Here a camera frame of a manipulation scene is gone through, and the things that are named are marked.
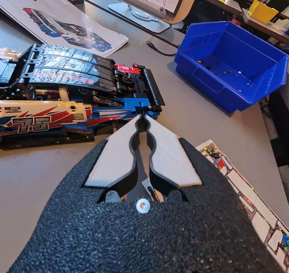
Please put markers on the yellow plastic bin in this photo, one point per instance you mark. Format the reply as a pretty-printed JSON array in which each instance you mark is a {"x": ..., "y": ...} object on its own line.
[{"x": 263, "y": 14}]

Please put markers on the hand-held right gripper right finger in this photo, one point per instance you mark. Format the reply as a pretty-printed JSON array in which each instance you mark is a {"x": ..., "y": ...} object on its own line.
[{"x": 173, "y": 164}]

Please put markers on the blue plastic bin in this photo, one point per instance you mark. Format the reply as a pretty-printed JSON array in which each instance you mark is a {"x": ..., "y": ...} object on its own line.
[{"x": 225, "y": 85}]

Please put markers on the toy brick race car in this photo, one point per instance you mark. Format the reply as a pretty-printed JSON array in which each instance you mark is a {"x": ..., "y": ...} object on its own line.
[{"x": 67, "y": 92}]

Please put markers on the brown background table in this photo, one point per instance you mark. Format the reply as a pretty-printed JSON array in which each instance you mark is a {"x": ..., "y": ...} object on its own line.
[{"x": 271, "y": 30}]

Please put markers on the open instruction booklet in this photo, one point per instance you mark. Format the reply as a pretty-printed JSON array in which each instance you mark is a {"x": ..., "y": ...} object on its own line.
[{"x": 67, "y": 19}]

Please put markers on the small loose brick pieces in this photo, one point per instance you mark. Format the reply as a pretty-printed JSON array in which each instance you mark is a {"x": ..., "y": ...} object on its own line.
[{"x": 229, "y": 71}]

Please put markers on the grey desk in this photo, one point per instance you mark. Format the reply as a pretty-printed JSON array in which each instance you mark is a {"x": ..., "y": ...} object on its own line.
[{"x": 192, "y": 123}]

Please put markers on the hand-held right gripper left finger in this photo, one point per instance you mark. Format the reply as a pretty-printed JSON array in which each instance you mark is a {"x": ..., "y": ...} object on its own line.
[{"x": 110, "y": 164}]

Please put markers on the white stand base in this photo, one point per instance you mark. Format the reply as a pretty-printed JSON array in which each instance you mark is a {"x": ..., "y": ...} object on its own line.
[{"x": 126, "y": 12}]

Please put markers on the sticker sheet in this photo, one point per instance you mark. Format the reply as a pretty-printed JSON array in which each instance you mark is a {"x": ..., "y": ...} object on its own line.
[{"x": 237, "y": 180}]

